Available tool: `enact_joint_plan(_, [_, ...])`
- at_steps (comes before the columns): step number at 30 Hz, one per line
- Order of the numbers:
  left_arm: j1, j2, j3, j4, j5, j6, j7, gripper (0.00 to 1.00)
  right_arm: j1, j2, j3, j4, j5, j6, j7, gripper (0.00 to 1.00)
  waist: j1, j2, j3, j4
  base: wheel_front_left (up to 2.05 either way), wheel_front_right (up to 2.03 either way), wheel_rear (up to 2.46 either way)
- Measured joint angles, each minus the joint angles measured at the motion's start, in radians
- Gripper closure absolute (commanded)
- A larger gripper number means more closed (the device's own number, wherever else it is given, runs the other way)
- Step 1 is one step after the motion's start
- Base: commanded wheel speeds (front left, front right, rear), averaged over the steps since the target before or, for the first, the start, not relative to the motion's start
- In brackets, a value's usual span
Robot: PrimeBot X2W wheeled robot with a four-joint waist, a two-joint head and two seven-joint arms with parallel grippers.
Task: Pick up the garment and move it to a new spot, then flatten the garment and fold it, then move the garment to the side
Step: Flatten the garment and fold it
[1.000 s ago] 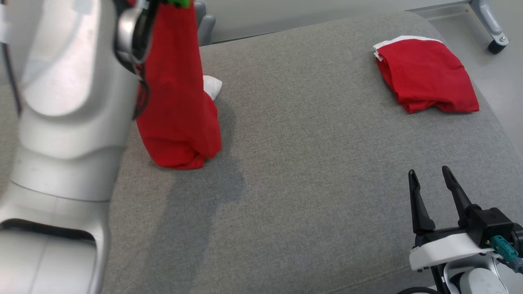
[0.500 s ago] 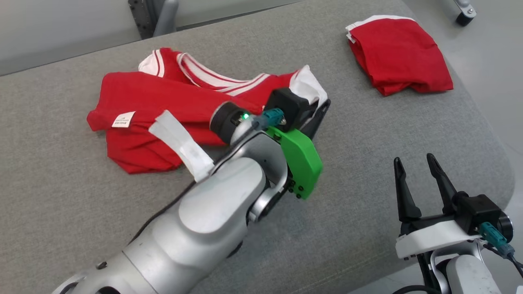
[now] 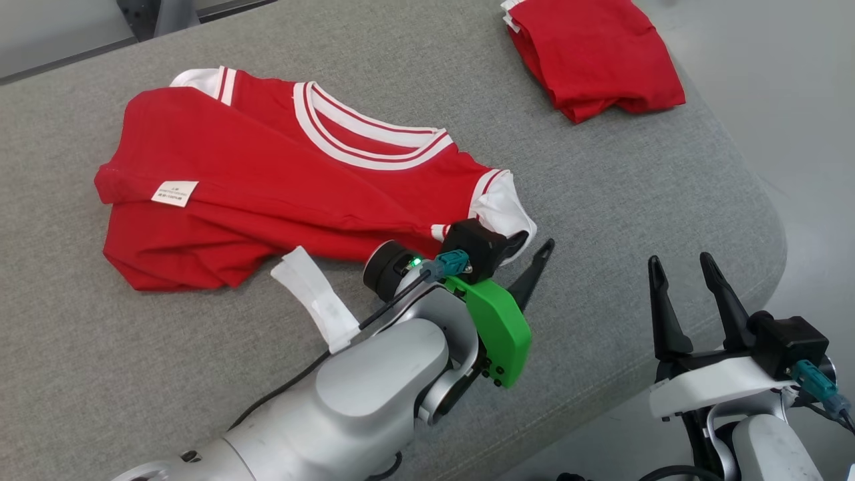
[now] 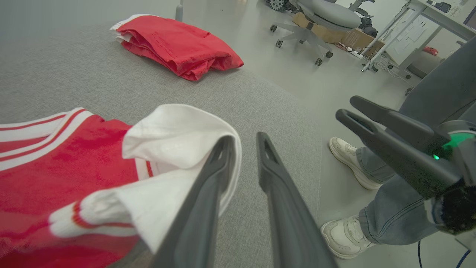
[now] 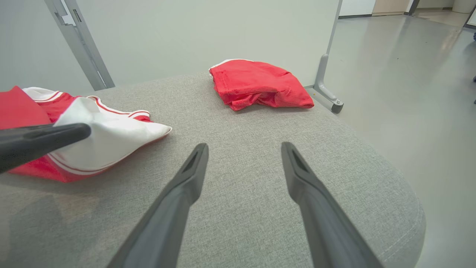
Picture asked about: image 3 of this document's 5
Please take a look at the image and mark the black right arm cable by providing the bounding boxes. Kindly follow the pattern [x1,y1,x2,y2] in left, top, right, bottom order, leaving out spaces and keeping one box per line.
[802,399,855,435]

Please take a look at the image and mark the grey metal frame bracket leg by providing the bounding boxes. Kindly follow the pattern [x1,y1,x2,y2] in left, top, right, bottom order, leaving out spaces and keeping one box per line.
[117,0,278,41]

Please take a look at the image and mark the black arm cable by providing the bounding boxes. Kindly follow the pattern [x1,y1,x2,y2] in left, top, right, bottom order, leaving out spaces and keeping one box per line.
[802,399,855,435]
[227,267,435,432]

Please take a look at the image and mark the teal right cable connector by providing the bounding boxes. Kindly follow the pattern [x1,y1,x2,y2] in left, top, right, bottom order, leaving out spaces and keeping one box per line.
[792,359,852,418]

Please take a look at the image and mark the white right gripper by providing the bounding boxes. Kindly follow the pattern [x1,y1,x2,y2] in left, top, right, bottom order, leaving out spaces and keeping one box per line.
[647,252,797,422]

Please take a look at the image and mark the red t-shirt with white trim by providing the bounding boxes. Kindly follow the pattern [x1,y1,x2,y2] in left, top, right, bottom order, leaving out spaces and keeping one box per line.
[94,65,538,292]

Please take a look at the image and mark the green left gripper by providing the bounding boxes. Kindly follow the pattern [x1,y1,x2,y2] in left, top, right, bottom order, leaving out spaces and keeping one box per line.
[444,230,556,389]

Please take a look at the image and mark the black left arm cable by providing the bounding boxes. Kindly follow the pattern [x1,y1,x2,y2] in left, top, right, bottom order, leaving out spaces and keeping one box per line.
[227,267,435,432]

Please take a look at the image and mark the folded red garment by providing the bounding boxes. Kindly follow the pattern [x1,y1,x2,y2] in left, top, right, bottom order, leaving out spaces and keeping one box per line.
[500,0,687,125]

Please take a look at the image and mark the teal left cable connector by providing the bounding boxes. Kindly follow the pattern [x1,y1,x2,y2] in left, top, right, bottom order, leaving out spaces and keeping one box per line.
[419,249,470,281]

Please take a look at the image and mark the teal cable connector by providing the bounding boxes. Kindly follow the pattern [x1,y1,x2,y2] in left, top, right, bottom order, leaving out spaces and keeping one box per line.
[419,249,470,281]
[792,359,852,418]

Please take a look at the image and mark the white tape cable tag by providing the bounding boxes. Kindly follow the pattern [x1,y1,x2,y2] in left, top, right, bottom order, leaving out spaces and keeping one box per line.
[271,246,361,355]

